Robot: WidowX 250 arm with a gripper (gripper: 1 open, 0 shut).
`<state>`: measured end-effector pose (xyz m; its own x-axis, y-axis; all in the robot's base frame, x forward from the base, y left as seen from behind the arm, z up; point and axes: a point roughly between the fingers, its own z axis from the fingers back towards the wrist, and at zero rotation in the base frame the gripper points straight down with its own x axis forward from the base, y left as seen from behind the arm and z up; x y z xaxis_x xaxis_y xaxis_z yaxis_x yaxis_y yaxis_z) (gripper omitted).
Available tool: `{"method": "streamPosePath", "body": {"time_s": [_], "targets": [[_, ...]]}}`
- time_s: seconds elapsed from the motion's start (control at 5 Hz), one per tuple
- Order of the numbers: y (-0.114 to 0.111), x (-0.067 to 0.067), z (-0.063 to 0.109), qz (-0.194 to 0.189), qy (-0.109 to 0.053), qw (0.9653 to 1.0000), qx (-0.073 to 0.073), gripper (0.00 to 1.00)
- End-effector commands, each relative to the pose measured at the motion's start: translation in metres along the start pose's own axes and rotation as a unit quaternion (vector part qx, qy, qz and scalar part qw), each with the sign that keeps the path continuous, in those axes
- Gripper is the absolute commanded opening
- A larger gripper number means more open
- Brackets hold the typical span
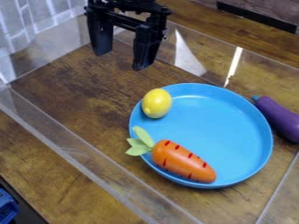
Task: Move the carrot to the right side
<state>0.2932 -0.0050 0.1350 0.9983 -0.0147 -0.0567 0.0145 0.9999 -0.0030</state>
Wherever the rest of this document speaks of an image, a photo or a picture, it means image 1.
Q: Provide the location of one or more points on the purple toy eggplant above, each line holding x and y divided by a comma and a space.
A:
279, 116

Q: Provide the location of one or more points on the blue plastic plate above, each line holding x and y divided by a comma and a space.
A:
219, 126

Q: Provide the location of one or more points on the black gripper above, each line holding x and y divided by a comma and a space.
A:
140, 16

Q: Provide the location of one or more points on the blue object at corner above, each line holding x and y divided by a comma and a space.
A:
8, 207

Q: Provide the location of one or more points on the orange toy carrot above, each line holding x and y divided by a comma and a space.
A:
171, 157

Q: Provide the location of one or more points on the clear acrylic enclosure wall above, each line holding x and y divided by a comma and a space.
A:
64, 114

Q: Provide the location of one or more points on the yellow toy lemon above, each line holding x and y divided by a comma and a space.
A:
156, 103

